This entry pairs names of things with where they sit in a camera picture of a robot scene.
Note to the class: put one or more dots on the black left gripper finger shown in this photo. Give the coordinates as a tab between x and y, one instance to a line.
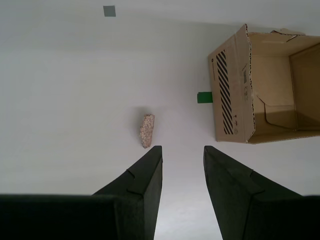
262	217
87	217

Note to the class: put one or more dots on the speckled pinkish granite rock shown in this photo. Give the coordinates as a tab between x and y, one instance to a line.
147	130

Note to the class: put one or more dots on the open brown cardboard box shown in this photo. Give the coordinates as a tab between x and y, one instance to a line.
272	75

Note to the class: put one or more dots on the green tape piece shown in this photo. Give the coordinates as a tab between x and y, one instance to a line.
203	97

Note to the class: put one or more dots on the grey tape square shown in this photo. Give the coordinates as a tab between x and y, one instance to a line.
109	11

